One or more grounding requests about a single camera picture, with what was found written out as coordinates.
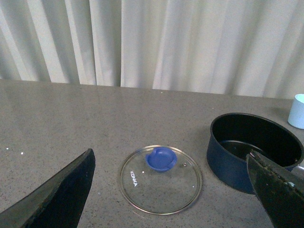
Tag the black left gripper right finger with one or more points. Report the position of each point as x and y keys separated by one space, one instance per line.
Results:
x=281 y=192

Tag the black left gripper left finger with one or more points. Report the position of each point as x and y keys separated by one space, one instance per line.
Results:
x=57 y=203

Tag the glass lid blue knob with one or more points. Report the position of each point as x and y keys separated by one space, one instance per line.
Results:
x=160 y=180

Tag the dark blue saucepan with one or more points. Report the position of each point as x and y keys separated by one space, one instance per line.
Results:
x=235 y=135

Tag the light blue cup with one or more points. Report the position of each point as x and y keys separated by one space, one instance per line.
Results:
x=296 y=114

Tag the white curtain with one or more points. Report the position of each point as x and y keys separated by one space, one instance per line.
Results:
x=236 y=47

